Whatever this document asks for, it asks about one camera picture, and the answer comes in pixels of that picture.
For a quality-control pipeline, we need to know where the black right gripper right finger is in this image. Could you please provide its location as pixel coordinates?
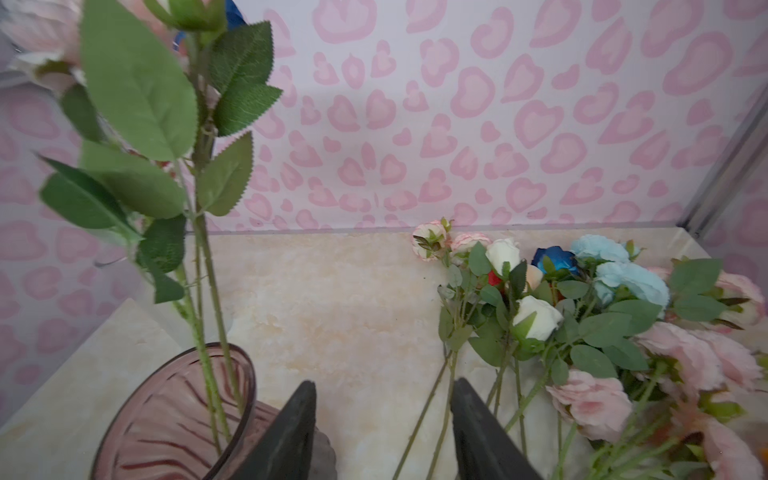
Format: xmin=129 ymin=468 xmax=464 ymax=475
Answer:
xmin=450 ymin=378 xmax=542 ymax=480

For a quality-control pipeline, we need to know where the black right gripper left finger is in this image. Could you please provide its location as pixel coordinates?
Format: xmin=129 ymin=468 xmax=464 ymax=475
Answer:
xmin=230 ymin=380 xmax=317 ymax=480

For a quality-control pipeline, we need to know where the pink peony stem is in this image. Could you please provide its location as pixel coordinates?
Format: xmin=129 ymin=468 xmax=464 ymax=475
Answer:
xmin=1 ymin=1 xmax=282 ymax=438

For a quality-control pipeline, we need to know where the pink ribbed glass vase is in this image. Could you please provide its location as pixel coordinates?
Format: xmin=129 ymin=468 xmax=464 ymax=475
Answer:
xmin=90 ymin=343 xmax=338 ymax=479

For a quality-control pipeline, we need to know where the white rose spray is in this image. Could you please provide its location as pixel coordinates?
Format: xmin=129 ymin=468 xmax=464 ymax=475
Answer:
xmin=470 ymin=238 xmax=563 ymax=452

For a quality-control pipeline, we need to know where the pink peony flower spray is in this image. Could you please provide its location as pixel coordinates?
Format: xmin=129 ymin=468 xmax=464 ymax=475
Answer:
xmin=547 ymin=258 xmax=767 ymax=479

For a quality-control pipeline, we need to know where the light blue flower spray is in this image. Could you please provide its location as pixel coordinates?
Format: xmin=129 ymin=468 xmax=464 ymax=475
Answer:
xmin=571 ymin=234 xmax=670 ymax=309

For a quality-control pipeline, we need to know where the aluminium frame post right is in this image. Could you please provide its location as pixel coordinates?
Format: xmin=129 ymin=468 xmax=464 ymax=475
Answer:
xmin=677 ymin=86 xmax=767 ymax=239

